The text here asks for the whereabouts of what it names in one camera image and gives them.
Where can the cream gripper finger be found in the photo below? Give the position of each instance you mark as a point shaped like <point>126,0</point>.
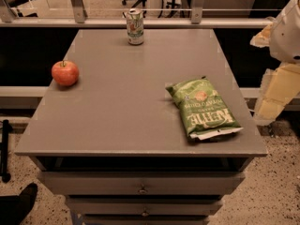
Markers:
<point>262,39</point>
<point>278,88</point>

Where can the red apple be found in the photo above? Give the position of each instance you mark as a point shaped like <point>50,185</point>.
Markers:
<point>65,73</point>

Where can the green Kettle chips bag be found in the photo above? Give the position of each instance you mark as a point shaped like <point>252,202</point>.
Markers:
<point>203,111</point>

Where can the middle grey drawer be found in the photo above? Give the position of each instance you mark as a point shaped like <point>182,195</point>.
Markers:
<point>144,206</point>

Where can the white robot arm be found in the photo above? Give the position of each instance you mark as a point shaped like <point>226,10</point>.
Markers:
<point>284,42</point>

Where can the top grey drawer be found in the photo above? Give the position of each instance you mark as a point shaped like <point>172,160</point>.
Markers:
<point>141,183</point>

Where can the metal railing frame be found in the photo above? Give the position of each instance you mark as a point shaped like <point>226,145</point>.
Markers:
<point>151,14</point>

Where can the grey drawer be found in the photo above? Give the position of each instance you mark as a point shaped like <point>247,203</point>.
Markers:
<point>144,206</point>
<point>141,183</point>

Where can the black stand on floor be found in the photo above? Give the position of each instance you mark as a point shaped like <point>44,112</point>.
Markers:
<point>6,129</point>

